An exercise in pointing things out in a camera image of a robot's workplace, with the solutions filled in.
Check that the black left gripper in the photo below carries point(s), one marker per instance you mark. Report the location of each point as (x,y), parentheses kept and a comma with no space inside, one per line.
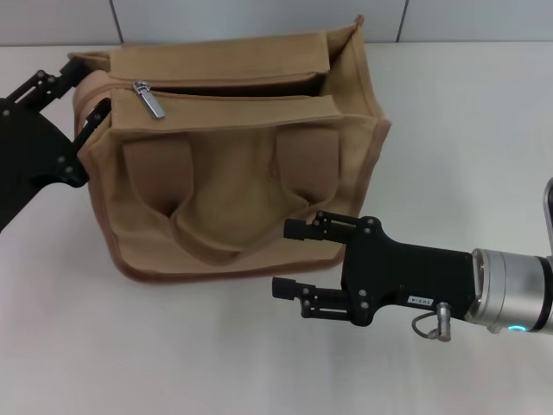
(30,151)

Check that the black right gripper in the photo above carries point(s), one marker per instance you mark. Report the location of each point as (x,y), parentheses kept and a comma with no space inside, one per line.
(402,272)

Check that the khaki canvas food bag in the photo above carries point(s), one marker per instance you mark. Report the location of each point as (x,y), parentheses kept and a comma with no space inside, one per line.
(242,181)

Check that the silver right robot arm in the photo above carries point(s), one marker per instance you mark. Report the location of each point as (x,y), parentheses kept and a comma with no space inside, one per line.
(518,289)

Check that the silver metal zipper pull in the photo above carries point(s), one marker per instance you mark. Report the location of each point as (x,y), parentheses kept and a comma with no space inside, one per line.
(151,101)

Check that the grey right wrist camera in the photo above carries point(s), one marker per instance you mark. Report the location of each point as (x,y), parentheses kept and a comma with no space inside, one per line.
(549,216)

